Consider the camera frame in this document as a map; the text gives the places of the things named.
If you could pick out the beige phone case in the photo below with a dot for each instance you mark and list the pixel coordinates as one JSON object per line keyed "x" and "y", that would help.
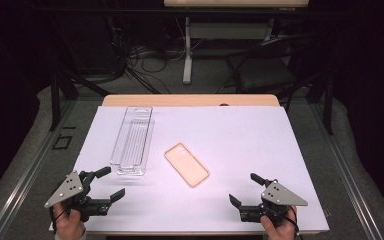
{"x": 186, "y": 164}

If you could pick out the black chair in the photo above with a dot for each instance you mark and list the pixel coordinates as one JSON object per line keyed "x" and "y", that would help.
{"x": 263, "y": 76}

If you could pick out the aluminium floor rail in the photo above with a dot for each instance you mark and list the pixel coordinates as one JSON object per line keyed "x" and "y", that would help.
{"x": 23, "y": 180}
{"x": 346, "y": 176}

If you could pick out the person's right hand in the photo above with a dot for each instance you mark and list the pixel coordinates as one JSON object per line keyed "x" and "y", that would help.
{"x": 281, "y": 232}

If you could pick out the wooden table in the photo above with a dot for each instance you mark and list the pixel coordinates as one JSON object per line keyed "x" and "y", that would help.
{"x": 186, "y": 100}

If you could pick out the white-legged desk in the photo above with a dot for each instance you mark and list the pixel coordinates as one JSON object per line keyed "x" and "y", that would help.
{"x": 187, "y": 50}

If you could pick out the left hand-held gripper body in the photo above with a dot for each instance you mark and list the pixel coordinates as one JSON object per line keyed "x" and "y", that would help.
{"x": 67, "y": 190}

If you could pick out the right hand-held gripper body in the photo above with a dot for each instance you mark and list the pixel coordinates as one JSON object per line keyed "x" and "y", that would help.
{"x": 281, "y": 196}

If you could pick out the person's left hand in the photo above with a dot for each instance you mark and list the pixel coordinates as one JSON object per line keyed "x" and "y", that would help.
{"x": 67, "y": 226}

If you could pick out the dark table grommet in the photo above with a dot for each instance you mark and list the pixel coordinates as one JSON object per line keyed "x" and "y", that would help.
{"x": 224, "y": 104}

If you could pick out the white table mat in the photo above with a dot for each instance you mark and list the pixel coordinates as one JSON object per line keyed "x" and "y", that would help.
{"x": 240, "y": 140}

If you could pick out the black metal stand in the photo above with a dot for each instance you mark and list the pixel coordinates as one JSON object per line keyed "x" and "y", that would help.
{"x": 329, "y": 106}
{"x": 55, "y": 100}

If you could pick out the clear plastic tray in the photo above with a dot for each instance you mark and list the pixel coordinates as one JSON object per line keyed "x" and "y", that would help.
{"x": 134, "y": 140}

